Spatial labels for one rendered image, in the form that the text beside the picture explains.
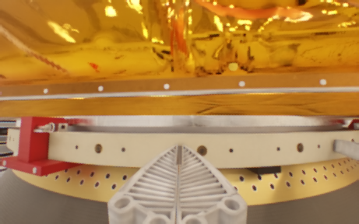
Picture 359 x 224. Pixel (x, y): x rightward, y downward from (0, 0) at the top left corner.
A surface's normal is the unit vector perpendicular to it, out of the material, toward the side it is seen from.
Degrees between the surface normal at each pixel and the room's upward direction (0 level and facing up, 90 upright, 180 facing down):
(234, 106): 90
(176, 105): 90
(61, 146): 90
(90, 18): 87
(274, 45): 123
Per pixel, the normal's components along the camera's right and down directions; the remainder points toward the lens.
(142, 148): -0.09, -0.08
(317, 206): 0.20, -0.54
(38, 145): 0.95, -0.03
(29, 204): -0.31, -0.54
